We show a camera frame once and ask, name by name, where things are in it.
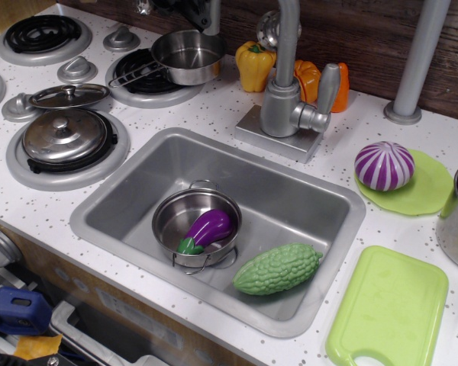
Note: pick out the light green cutting board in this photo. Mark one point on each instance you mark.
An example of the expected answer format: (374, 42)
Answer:
(391, 311)

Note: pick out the purple toy eggplant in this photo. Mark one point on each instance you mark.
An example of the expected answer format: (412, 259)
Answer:
(210, 227)

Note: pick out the grey metal sink basin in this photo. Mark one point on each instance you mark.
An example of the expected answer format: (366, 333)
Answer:
(279, 206)

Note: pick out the grey stove knob middle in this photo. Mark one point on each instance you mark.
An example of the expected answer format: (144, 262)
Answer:
(77, 71)

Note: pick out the silver toy faucet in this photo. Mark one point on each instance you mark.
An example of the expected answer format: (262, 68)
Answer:
(284, 124)

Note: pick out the yellow toy bell pepper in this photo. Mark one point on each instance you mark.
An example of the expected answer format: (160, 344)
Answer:
(254, 63)

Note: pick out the orange toy bell pepper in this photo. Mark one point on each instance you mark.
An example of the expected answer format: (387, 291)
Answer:
(308, 76)

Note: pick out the blue clamp tool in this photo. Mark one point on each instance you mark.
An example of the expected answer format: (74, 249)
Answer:
(23, 312)

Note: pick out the steel frying pan wire handle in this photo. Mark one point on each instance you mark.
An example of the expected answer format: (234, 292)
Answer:
(184, 57)

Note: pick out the grey stove knob front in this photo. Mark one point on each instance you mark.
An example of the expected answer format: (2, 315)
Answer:
(19, 109)

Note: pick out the grey stove knob back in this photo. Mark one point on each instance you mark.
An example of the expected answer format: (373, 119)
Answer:
(121, 40)

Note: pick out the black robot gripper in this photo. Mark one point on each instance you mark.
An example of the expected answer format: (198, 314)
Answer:
(196, 12)

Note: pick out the light green round plate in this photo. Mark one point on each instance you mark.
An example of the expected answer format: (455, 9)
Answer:
(426, 192)

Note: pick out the purple white striped toy onion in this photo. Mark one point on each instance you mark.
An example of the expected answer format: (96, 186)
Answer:
(384, 166)

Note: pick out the back left stove burner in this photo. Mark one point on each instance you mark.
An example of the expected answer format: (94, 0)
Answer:
(44, 40)

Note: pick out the yellow tape piece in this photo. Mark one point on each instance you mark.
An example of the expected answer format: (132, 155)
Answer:
(37, 346)

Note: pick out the lidded steel pot on burner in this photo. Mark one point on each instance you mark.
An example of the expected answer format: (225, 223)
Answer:
(66, 140)

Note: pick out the green toy bitter gourd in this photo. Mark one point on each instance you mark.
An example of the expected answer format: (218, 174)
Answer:
(277, 270)

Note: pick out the grey vertical pole with base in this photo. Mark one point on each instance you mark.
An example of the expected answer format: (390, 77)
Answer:
(404, 109)

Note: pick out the steel pot lid with knob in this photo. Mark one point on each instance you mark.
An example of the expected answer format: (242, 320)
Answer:
(69, 96)

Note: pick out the back right stove burner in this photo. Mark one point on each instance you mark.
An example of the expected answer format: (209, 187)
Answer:
(149, 92)

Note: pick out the grey stove knob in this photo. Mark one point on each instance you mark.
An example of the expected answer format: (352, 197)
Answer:
(77, 71)
(19, 109)
(121, 40)

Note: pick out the small steel two-handled pot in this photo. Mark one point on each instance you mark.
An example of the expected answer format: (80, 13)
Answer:
(174, 216)

